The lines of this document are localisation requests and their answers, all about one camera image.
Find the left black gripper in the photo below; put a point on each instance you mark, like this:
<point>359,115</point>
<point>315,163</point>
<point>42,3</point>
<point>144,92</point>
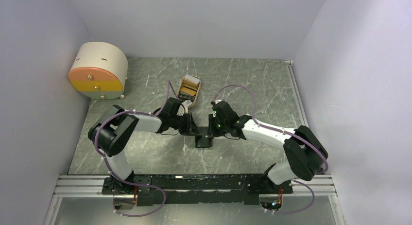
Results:
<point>191,128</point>

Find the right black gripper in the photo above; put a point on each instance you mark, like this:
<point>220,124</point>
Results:
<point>213,131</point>

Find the black leather card holder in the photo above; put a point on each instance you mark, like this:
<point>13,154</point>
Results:
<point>204,139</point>

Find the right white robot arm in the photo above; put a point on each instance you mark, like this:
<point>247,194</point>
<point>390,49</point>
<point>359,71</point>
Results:
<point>304,153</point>

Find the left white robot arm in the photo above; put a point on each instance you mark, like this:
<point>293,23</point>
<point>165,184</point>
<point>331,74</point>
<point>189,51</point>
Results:
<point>112,131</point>

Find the round pastel drawer box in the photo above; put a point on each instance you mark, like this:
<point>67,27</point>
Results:
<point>99,71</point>

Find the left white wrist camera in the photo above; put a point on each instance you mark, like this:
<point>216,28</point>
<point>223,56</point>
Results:
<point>186,104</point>

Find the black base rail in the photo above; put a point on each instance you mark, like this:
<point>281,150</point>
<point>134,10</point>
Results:
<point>192,189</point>

